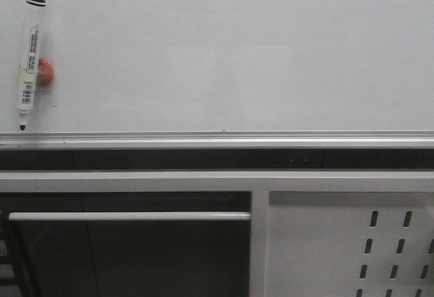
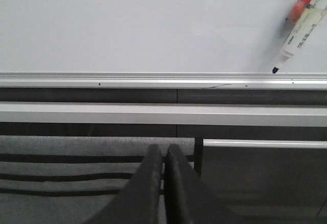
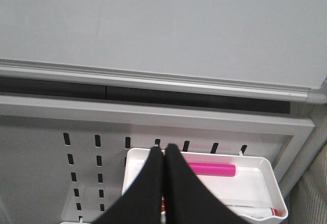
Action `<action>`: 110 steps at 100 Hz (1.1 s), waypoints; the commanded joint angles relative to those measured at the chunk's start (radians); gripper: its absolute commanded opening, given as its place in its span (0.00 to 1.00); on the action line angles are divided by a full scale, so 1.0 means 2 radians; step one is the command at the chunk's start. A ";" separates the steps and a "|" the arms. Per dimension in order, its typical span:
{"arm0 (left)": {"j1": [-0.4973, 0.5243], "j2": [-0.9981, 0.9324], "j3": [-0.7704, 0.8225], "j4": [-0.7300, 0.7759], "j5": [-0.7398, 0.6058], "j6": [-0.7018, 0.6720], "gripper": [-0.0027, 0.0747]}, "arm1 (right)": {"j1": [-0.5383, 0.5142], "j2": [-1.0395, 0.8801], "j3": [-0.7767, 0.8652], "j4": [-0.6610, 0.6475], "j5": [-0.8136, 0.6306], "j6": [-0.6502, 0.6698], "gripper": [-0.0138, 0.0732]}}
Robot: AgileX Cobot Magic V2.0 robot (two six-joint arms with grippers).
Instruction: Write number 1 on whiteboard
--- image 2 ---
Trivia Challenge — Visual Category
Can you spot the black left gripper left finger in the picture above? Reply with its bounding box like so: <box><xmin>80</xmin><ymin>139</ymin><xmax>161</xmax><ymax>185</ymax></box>
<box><xmin>87</xmin><ymin>145</ymin><xmax>162</xmax><ymax>223</ymax></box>

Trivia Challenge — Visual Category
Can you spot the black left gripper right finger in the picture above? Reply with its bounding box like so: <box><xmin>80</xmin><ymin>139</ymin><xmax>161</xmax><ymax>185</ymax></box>
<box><xmin>165</xmin><ymin>144</ymin><xmax>244</xmax><ymax>223</ymax></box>

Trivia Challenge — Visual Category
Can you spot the white black-tip whiteboard marker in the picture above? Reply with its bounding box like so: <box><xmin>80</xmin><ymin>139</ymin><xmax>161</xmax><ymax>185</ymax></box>
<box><xmin>272</xmin><ymin>0</ymin><xmax>326</xmax><ymax>74</ymax></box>

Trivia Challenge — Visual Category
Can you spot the white metal whiteboard stand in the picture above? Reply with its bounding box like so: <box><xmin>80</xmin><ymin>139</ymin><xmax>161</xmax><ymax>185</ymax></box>
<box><xmin>0</xmin><ymin>101</ymin><xmax>327</xmax><ymax>224</ymax></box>

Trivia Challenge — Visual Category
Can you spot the grey fabric pocket organizer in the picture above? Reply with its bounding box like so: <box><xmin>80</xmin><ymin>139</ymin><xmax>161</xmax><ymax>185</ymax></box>
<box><xmin>1</xmin><ymin>135</ymin><xmax>203</xmax><ymax>223</ymax></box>

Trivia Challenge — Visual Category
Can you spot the white horizontal rail bar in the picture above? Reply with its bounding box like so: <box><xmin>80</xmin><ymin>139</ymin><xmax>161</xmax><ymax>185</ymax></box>
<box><xmin>203</xmin><ymin>139</ymin><xmax>326</xmax><ymax>149</ymax></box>

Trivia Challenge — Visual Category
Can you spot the white whiteboard with aluminium frame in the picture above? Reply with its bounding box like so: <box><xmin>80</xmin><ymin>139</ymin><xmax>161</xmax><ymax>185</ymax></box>
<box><xmin>1</xmin><ymin>0</ymin><xmax>326</xmax><ymax>89</ymax></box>

